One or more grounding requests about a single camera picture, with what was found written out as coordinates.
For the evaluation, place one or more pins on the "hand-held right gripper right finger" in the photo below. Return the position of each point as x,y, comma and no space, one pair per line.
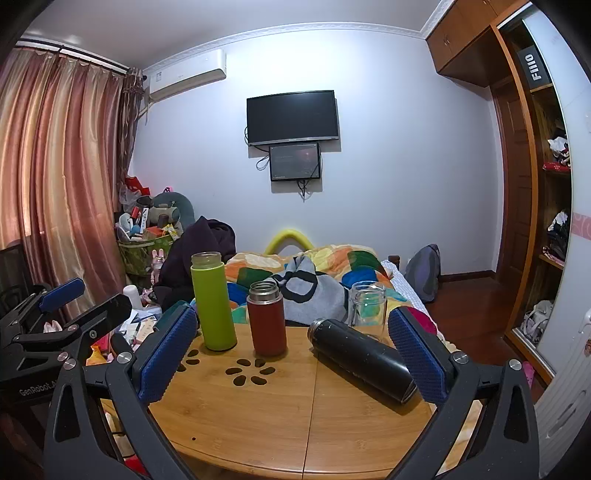
421,357

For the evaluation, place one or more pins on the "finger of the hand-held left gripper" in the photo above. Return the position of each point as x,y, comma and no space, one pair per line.
62,293
108,310

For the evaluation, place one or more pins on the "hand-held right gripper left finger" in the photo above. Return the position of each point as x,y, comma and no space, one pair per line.
165,357

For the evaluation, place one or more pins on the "black thermos cup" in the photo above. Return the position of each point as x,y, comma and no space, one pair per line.
360,358

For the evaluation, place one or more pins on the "green cup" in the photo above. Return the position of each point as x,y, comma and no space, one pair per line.
213,309

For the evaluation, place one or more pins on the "clear glass cup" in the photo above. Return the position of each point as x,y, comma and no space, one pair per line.
367,314

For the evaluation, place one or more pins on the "red thermos cup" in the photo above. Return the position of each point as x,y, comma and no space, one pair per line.
268,328

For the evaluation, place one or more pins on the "white plastic bottle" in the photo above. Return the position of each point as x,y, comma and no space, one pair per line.
131,295

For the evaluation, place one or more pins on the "pile of papers and packets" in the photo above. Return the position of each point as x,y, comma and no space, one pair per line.
138,325

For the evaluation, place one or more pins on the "black chair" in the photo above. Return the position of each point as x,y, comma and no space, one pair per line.
11,272

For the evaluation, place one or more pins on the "green storage basket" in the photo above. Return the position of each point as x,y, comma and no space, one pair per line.
138,256

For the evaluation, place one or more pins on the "pink rabbit toy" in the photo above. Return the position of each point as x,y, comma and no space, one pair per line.
158,265

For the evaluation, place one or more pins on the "checked bed sheet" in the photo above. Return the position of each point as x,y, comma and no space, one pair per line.
407,287

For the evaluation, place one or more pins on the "grey backpack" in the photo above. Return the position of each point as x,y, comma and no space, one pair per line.
424,274

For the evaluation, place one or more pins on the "dark purple jacket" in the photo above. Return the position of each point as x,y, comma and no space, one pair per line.
198,244

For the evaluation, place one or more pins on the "pink satin curtain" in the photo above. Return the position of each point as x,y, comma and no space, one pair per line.
55,175

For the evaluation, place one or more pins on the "grey and black sweater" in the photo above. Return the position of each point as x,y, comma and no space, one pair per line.
318,295

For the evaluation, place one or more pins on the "grey plush toy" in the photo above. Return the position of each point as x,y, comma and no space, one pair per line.
173,207

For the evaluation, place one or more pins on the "white handbag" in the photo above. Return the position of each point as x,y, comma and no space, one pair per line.
538,321

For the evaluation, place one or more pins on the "colourful patchwork blanket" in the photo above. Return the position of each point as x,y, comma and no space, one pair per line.
339,263

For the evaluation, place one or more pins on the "red bag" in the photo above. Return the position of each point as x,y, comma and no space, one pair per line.
135,185

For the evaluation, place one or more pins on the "yellow foam tube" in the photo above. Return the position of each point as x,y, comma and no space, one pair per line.
287,236

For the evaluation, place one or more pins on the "brown patterned curtain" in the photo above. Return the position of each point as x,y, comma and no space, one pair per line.
129,129

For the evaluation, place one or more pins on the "wooden wardrobe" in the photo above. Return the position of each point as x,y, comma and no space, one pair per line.
517,207

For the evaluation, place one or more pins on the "black curtain rod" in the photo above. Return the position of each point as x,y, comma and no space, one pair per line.
74,51

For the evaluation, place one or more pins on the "white air conditioner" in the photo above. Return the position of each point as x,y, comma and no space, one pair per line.
187,74

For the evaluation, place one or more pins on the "black printed box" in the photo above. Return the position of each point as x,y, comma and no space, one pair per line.
533,68

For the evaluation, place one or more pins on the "wooden overhead cabinet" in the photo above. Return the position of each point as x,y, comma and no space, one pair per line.
466,37

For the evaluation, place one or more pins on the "small black wall monitor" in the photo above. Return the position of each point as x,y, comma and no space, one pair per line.
295,161

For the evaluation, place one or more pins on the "wall-mounted black television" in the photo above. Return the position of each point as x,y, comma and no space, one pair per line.
292,117

